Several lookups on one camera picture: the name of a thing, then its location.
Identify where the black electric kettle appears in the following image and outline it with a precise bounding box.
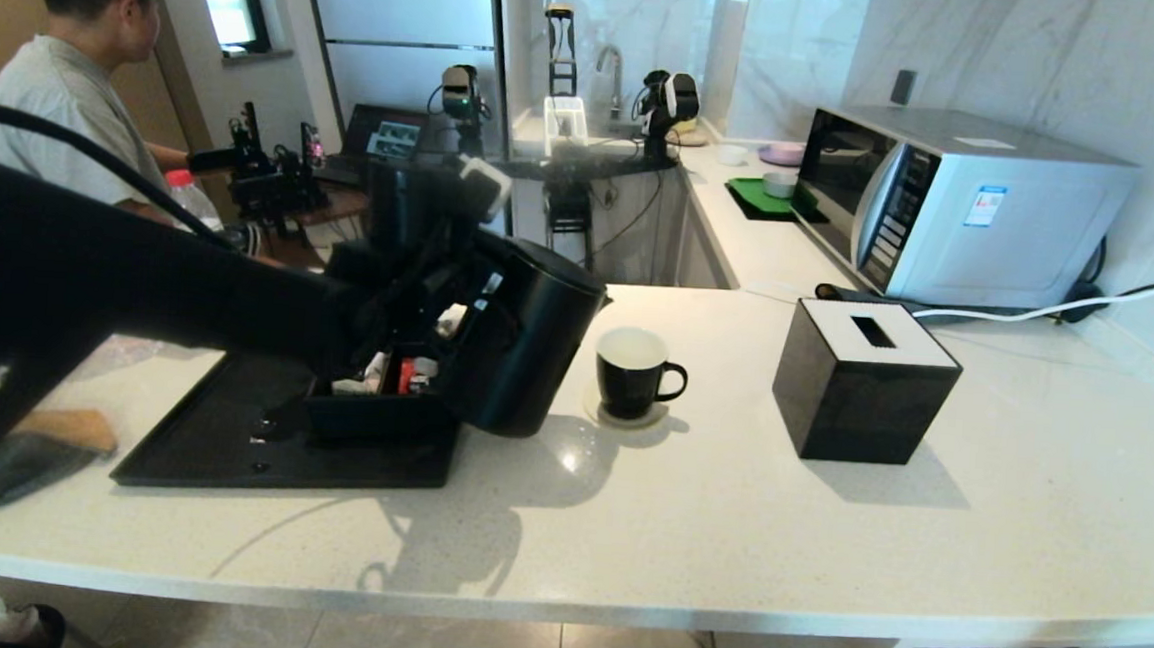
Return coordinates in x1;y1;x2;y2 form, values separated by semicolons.
420;230;615;443

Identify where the white tea bag packet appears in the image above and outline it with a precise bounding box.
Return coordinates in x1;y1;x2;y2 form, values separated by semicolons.
332;349;391;400

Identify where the clear wrapped small item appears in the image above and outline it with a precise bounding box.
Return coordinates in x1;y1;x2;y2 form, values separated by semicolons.
433;300;470;344

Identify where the red coffee sachet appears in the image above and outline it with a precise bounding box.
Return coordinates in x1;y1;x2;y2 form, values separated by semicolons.
397;356;439;397

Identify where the black compartment box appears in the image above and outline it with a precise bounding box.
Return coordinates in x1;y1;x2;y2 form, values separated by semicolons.
305;348;466;448

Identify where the brown wooden table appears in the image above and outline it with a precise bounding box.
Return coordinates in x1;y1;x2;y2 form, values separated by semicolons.
281;159;372;252

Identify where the black laptop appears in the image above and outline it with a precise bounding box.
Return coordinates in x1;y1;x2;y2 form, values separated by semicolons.
341;103;429;167

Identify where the clear glass coaster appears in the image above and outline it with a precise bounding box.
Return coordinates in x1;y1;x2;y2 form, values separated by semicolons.
582;380;672;433

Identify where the black mug white inside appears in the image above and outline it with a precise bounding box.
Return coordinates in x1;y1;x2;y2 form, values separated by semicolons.
592;326;692;425

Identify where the black serving tray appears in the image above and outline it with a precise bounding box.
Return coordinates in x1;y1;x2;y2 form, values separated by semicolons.
109;341;465;506

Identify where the water bottle with red label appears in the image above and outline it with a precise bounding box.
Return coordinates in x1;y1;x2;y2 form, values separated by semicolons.
162;169;232;235

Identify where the grey refrigerator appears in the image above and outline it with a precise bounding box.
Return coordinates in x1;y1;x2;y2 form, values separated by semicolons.
283;0;533;281

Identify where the metal kitchen faucet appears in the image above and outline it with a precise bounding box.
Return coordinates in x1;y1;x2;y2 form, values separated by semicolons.
595;45;627;117

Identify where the green mat on black tray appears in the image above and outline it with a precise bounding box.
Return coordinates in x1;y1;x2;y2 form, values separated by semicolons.
723;177;832;228

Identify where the brown cork board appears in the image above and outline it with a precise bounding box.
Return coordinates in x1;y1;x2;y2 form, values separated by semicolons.
13;405;122;457

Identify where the black cloth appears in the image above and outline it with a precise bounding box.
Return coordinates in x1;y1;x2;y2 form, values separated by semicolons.
0;429;100;521

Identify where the person in grey shirt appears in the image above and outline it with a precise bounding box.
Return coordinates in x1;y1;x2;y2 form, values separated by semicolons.
0;0;207;216

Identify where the black tissue box white lid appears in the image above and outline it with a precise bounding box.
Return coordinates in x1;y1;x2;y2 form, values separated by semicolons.
767;296;966;470

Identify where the black trash bin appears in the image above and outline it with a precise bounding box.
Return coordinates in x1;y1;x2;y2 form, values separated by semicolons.
0;594;70;648

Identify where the silver microwave oven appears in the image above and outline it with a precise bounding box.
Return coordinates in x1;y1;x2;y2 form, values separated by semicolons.
786;102;1143;320

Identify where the black camera head on stand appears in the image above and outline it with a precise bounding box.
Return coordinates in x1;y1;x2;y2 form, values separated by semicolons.
436;63;499;159

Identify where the white wire basket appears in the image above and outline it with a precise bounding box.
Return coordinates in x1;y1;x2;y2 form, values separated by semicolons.
542;98;593;151

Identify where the black teleoperation handle rig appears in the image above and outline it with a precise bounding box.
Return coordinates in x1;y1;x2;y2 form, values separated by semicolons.
187;98;336;235

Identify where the black upright frame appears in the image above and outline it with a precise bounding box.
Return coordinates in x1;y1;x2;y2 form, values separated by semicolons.
541;6;585;103

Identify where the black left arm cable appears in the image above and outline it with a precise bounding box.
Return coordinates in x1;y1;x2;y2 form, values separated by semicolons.
0;96;250;254

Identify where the white power cable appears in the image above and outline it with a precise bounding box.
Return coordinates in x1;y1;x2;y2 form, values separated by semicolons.
910;200;1154;336

